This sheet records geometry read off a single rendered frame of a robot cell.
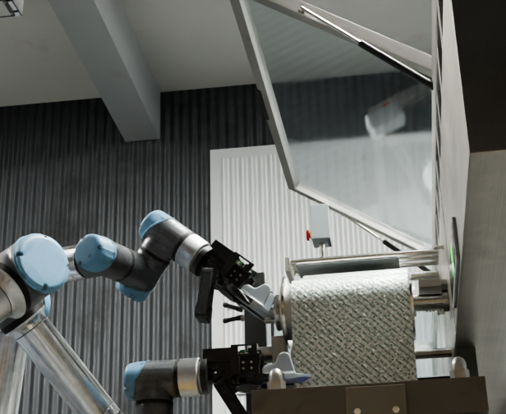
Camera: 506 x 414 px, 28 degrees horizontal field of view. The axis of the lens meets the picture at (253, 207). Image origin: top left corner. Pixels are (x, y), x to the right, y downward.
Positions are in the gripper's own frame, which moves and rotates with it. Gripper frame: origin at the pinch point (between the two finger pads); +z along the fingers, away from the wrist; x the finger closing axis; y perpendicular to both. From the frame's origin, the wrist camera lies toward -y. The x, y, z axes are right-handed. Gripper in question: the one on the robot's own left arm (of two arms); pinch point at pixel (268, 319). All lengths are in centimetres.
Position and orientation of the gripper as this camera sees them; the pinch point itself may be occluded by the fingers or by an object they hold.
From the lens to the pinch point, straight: 214.6
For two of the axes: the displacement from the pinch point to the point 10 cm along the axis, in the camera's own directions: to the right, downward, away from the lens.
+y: 6.1, -7.6, 2.2
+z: 7.7, 5.2, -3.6
